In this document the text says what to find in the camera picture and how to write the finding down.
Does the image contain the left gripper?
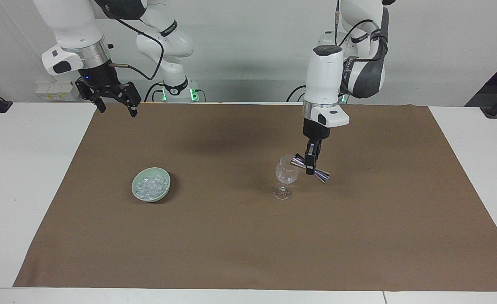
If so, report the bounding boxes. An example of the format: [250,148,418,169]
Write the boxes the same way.
[303,118,332,143]

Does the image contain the clear ice cubes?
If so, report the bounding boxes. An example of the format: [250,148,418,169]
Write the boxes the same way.
[135,174,166,198]

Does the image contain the pale green bowl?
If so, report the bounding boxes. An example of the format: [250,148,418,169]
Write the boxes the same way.
[131,167,172,203]

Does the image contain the clear wine glass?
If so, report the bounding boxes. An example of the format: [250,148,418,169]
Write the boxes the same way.
[272,155,300,201]

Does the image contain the silver double-ended jigger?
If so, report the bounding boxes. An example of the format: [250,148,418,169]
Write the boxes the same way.
[290,154,331,184]

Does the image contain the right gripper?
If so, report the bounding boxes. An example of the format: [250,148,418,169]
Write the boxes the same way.
[75,63,143,118]

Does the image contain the black cable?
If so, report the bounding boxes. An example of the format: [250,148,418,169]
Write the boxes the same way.
[143,82,165,103]
[285,85,308,103]
[334,0,381,47]
[98,3,165,81]

